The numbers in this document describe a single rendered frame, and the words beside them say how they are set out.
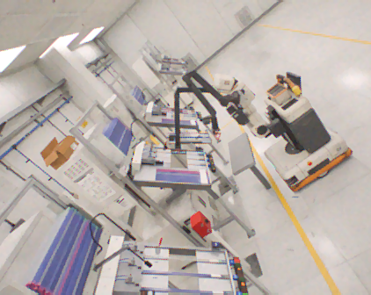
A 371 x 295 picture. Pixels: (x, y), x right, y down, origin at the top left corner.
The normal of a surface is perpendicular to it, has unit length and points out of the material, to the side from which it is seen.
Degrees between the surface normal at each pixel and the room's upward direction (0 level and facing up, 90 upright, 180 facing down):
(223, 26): 90
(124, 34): 90
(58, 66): 90
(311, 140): 90
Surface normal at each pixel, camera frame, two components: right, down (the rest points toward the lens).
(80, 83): 0.04, 0.45
